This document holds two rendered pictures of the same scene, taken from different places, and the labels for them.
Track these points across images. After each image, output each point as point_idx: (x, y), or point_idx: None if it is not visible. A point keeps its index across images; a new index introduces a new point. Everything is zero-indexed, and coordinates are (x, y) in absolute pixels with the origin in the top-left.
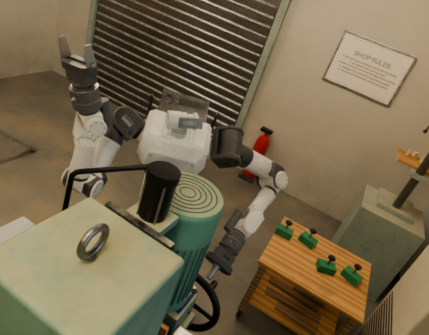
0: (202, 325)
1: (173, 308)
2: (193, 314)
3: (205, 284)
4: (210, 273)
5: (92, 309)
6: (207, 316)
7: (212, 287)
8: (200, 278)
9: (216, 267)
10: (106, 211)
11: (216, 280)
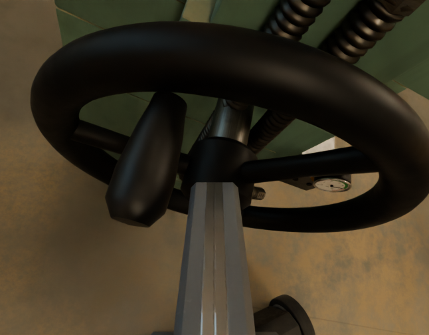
0: (105, 156)
1: None
2: (192, 16)
3: (246, 28)
4: (240, 213)
5: None
6: (101, 127)
7: (150, 119)
8: (317, 53)
9: (221, 310)
10: None
11: (135, 209)
